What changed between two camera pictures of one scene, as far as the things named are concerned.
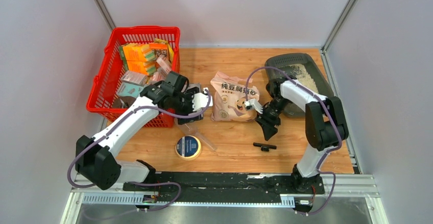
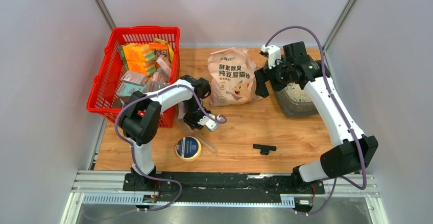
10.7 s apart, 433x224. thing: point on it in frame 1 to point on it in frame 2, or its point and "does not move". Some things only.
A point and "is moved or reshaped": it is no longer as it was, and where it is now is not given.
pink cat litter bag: x=230 y=96 is moved or reshaped
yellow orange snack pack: x=161 y=47 does not move
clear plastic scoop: x=190 y=129 does not move
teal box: x=129 y=90 does not move
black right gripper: x=268 y=124 to x=261 y=77
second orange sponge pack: x=148 y=68 does not move
